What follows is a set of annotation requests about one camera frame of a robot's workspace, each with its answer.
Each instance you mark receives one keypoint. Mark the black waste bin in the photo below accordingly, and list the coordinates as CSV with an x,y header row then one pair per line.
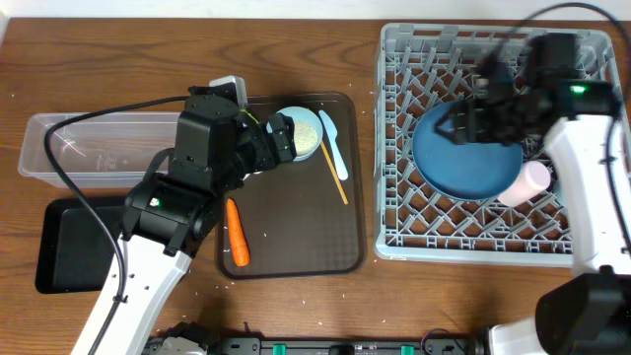
x,y
74,254

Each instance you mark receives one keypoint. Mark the wooden chopstick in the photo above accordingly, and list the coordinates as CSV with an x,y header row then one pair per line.
x,y
334,174

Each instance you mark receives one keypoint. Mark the brown serving tray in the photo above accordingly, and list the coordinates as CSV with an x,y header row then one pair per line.
x,y
297,220

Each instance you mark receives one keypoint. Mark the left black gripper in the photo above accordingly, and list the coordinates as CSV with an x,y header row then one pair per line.
x,y
282,139

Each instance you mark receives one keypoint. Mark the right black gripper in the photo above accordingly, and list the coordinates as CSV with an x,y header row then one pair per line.
x,y
460,121

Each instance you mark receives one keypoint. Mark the light blue bowl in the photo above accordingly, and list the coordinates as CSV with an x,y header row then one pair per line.
x,y
298,113

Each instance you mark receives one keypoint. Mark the pink cup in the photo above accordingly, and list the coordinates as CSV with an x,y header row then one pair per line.
x,y
533,178

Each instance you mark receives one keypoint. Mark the dark blue plate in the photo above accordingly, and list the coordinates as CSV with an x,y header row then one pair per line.
x,y
469,172

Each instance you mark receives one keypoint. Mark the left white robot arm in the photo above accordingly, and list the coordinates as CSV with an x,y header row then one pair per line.
x,y
172,209

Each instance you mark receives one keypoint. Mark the grey dishwasher rack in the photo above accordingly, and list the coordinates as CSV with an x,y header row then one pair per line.
x,y
422,66

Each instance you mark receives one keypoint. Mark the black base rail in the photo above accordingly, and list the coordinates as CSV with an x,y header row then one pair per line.
x,y
193,338

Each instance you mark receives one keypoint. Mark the light blue plastic knife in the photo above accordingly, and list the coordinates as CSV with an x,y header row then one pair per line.
x,y
332,134

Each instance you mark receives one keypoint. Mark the orange carrot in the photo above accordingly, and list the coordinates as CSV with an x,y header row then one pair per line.
x,y
239,248

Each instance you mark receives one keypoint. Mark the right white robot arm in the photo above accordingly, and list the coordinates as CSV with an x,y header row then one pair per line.
x,y
581,124

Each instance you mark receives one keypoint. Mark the light blue cup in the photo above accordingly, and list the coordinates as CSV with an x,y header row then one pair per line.
x,y
557,188

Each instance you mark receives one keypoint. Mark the clear plastic bin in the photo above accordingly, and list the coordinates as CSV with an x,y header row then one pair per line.
x,y
109,151

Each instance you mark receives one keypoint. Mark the cooked white rice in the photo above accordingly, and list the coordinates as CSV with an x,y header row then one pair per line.
x,y
305,138

